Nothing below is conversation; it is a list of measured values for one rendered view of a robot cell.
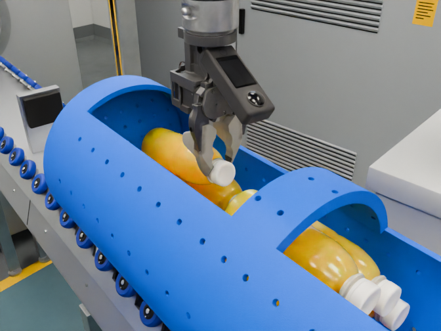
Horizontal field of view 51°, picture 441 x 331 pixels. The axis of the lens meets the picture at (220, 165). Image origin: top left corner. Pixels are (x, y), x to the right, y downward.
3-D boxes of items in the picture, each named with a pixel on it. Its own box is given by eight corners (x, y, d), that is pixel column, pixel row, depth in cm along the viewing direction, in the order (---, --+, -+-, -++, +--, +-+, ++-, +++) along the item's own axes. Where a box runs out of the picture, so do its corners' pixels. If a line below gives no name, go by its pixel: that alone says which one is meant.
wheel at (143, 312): (155, 289, 71) (146, 289, 69) (172, 307, 68) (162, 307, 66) (142, 314, 71) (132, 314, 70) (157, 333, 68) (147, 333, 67)
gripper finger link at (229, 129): (223, 147, 77) (216, 98, 71) (247, 161, 73) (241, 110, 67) (209, 155, 75) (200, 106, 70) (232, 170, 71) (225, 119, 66)
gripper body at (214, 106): (210, 96, 73) (209, 19, 67) (247, 113, 67) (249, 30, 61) (170, 109, 68) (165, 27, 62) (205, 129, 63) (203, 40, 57)
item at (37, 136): (66, 138, 124) (56, 84, 116) (72, 144, 121) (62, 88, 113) (29, 150, 118) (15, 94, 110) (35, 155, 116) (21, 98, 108)
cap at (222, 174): (206, 179, 69) (213, 182, 68) (217, 155, 69) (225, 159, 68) (222, 187, 72) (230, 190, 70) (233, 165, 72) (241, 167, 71)
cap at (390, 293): (367, 301, 50) (382, 311, 49) (388, 274, 51) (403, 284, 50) (372, 314, 53) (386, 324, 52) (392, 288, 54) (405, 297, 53)
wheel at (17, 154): (21, 146, 110) (13, 143, 109) (27, 153, 107) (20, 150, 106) (12, 162, 111) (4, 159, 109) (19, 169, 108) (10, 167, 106)
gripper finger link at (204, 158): (189, 163, 73) (195, 108, 69) (212, 178, 69) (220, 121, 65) (172, 167, 71) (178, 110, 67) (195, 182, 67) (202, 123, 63)
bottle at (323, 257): (225, 243, 60) (339, 336, 48) (211, 209, 55) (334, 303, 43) (263, 210, 63) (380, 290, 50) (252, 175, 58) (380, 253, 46)
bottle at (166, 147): (132, 155, 81) (195, 186, 68) (149, 119, 82) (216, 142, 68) (161, 168, 86) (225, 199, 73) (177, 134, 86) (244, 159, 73)
